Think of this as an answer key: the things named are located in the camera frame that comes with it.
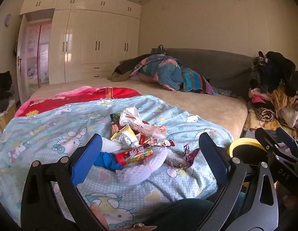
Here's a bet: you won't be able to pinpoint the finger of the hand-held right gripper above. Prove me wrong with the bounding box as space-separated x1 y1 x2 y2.
255 127 280 153
275 127 298 161

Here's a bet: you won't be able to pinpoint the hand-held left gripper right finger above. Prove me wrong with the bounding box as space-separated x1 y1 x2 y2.
188 132 279 231

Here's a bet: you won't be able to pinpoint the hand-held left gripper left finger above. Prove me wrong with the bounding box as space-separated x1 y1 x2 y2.
21 134 103 231

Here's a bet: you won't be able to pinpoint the red candy tube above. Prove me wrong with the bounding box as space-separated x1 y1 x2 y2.
115 144 154 166

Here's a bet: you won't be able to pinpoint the white foam fruit net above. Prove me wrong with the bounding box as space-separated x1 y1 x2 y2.
100 137 122 153
115 147 191 186

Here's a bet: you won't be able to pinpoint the white and orange plastic bag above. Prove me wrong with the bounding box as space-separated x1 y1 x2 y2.
119 107 168 141

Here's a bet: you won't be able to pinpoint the person's left hand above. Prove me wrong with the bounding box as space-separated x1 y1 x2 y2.
90 202 158 231

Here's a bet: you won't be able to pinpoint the purple candy wrapper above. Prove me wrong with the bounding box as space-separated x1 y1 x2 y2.
184 144 200 168

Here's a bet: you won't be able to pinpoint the striped brown candy wrapper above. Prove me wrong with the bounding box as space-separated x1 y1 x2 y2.
166 158 188 169

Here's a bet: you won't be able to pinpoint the blue cartoon cat blanket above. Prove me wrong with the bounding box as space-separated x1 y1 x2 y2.
0 95 234 231

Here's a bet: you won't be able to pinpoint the yellow snack wrapper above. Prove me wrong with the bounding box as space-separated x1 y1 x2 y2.
110 125 138 149

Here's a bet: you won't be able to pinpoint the dark red snack wrapper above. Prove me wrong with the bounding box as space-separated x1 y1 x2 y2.
139 135 176 148

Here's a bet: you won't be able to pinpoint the pile of clothes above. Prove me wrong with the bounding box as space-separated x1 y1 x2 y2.
243 50 298 137

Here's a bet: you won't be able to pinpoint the beige bed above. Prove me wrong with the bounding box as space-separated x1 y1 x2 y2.
14 76 249 140

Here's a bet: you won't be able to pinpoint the patterned grey cloth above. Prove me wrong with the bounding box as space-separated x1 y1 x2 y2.
211 87 238 99

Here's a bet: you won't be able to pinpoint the red cartoon blanket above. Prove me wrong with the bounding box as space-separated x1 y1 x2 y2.
15 87 142 118

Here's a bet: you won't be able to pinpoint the person's leg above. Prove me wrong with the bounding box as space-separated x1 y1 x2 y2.
139 188 262 231

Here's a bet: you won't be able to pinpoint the striped towel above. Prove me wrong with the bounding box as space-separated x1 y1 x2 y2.
181 67 214 95

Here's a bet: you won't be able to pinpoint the grey headboard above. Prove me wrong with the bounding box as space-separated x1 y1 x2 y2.
163 48 258 97

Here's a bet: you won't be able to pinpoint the white cabinet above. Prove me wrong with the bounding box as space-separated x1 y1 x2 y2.
0 100 18 131

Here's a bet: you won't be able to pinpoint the dark brown clothes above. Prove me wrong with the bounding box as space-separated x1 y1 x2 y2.
112 54 152 82

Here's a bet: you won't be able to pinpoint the blue floral quilt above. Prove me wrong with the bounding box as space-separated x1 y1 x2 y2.
130 45 185 91

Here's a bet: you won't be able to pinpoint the black plush toy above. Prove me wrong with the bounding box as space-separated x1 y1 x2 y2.
0 71 15 113

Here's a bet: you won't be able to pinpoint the pink cartoon curtain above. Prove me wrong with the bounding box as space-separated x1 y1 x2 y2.
25 22 54 89

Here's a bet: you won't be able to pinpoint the cream wardrobe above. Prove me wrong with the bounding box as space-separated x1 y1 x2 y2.
19 0 143 84

